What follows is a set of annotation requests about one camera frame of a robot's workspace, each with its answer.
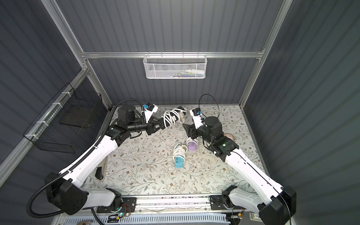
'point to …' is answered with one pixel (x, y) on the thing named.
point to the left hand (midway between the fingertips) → (165, 124)
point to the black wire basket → (61, 124)
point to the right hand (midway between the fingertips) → (190, 121)
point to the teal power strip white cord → (179, 154)
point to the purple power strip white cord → (192, 144)
